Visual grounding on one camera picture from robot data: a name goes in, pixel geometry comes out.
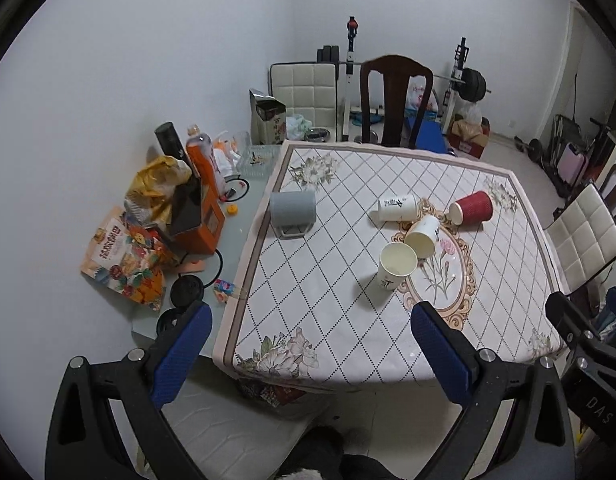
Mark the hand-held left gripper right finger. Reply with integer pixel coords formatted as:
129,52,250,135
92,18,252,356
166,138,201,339
410,300,576,480

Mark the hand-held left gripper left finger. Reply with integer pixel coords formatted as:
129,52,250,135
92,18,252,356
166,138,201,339
44,300,213,480

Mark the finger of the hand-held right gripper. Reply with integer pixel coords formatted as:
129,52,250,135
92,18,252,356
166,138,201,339
546,291,596,348

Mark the plain white paper cup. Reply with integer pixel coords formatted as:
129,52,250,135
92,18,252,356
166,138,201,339
405,215,443,259

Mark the red ribbed paper cup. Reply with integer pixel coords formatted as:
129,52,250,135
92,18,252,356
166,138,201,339
448,190,494,226

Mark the white cup with black print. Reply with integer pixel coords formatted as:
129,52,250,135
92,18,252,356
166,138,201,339
369,194,419,223

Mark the white cup with green print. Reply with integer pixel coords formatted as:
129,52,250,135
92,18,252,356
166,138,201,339
378,242,419,292

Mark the black round lid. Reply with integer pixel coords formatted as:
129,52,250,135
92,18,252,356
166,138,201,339
157,308,185,337
170,276,206,307

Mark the white padded chair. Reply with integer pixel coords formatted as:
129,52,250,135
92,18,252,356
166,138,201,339
542,182,616,297
269,62,339,142

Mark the small colourful packet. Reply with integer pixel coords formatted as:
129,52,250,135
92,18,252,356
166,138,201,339
213,280,246,306

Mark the colourful printed snack bag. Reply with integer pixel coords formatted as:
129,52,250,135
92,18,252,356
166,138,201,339
119,222,181,312

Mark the red printed box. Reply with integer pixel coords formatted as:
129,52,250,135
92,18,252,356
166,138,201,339
238,379,309,407

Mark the pale orange snack bag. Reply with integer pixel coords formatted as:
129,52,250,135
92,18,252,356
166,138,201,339
80,206,134,291

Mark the orange box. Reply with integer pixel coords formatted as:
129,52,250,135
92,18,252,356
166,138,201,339
167,177,226,255

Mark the floral diamond-pattern tablecloth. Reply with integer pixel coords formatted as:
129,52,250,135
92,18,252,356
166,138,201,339
213,140,571,392

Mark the pink suitcase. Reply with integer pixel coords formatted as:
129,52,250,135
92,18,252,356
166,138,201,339
558,142,589,186

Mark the person's dark clothing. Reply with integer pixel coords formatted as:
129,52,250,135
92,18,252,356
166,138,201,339
275,425,413,480

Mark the black dumbbell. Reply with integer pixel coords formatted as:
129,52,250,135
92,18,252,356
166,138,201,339
514,136,544,161

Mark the black folding trolley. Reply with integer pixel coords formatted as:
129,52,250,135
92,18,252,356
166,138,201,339
542,114,578,186

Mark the yellow plastic bag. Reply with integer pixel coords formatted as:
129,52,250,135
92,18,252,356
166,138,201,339
124,155,193,226

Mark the grey mug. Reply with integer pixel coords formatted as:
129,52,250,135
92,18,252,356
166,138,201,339
270,191,317,238

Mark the cardboard box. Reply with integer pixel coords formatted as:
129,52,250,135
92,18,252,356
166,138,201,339
447,116,491,160

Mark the orange drink bottle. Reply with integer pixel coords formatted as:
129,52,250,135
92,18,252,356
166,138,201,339
185,125,223,203

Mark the clear plastic tray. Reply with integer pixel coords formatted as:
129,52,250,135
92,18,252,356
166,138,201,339
234,144,283,181

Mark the black thermos bottle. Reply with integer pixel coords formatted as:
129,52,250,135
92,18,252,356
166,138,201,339
154,122,193,173

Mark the blue exercise mat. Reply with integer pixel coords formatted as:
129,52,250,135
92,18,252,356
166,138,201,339
407,119,449,153

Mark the barbell with black plates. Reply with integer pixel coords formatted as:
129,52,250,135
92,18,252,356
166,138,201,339
433,67,491,101

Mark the silver and black carton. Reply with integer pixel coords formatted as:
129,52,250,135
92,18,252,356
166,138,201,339
248,88,287,146

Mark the white weight rack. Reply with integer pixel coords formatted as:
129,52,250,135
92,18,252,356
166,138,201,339
440,37,471,133

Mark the green and white plastic bag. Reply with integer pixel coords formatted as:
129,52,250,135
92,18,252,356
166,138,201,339
286,114,313,142

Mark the dark wooden chair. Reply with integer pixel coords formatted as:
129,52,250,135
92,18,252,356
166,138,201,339
360,54,435,150

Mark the white and red plastic bag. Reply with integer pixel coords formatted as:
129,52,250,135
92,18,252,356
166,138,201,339
405,75,436,111

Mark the white pole with red top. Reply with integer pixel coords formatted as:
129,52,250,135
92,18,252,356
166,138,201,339
339,16,363,142

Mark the black cable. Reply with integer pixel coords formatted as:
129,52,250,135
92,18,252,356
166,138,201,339
220,176,251,201

